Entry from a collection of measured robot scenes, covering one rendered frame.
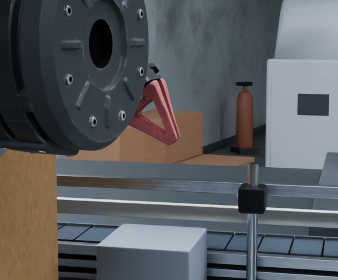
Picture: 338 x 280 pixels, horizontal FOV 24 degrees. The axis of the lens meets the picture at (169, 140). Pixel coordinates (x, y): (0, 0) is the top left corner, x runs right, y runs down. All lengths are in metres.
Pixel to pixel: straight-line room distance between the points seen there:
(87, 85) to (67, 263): 0.54
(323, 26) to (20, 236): 4.49
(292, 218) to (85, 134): 0.57
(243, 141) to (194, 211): 6.47
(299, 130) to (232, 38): 3.08
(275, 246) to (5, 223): 0.37
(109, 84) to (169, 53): 6.11
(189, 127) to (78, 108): 4.28
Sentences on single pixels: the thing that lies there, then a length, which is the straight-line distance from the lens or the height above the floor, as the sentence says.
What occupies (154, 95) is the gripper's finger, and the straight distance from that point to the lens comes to 0.99.
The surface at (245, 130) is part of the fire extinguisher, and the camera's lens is 7.51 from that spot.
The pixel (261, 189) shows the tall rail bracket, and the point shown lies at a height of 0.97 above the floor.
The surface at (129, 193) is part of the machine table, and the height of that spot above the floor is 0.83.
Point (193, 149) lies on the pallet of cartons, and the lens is 4.84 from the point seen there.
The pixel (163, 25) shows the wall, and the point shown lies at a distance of 6.53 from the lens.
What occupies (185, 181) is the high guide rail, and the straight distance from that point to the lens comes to 0.97.
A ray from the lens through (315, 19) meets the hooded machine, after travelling 5.22.
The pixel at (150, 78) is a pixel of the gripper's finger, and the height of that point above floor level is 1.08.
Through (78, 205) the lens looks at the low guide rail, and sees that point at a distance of 1.10.
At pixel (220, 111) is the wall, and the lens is 7.82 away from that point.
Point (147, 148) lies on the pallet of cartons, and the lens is 4.31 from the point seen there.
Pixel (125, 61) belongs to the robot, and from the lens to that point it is 0.55.
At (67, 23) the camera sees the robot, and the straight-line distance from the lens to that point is 0.49.
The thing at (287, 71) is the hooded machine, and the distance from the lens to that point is 5.12.
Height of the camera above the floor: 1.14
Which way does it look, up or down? 8 degrees down
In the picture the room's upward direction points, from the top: straight up
